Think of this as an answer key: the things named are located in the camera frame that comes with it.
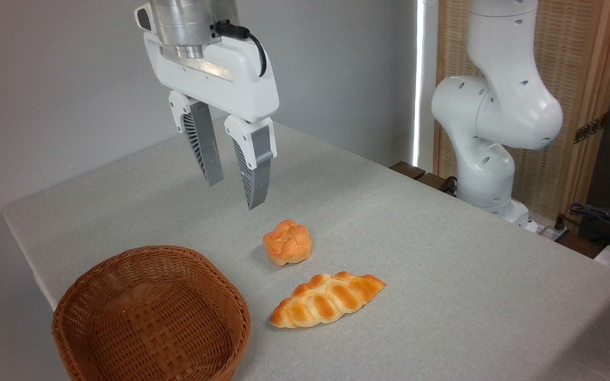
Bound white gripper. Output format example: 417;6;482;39
134;2;281;211

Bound long braided bread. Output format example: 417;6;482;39
270;271;387;330

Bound round knotted bread roll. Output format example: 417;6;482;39
263;220;313;267

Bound brown wicker basket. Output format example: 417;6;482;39
52;245;252;381

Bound dark brown wooden board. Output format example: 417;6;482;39
390;161;460;196

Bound white vertical light strip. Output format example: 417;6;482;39
412;0;425;168

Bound grey tablecloth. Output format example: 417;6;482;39
2;121;610;381

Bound white power strip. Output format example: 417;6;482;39
522;213;569;242

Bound brass screen hinge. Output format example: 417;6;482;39
573;113;609;144

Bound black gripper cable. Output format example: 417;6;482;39
214;20;268;78

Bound black cable bundle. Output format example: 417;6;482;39
569;203;610;274

